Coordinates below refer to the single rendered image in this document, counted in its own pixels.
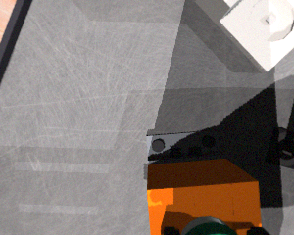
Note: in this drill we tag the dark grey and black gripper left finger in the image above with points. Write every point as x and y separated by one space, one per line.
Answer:
171 231

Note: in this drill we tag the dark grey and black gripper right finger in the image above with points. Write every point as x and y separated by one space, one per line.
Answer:
257 231

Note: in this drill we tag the black table edge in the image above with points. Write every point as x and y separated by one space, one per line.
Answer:
12 32

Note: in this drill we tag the white tray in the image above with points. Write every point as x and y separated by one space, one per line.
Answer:
262 29

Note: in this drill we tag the orange tube holder plate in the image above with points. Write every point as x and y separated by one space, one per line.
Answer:
181 192

